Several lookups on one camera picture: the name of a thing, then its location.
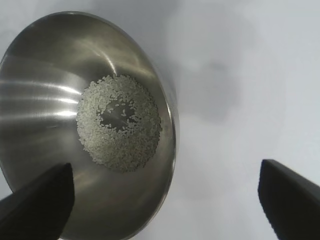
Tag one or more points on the white rice grains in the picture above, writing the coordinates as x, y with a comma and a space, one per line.
100, 150

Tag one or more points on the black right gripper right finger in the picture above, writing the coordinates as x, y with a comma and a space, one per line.
292, 205

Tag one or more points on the stainless steel mixing bowl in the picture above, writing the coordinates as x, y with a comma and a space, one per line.
50, 62

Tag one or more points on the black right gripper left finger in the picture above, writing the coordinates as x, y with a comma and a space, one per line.
37, 207

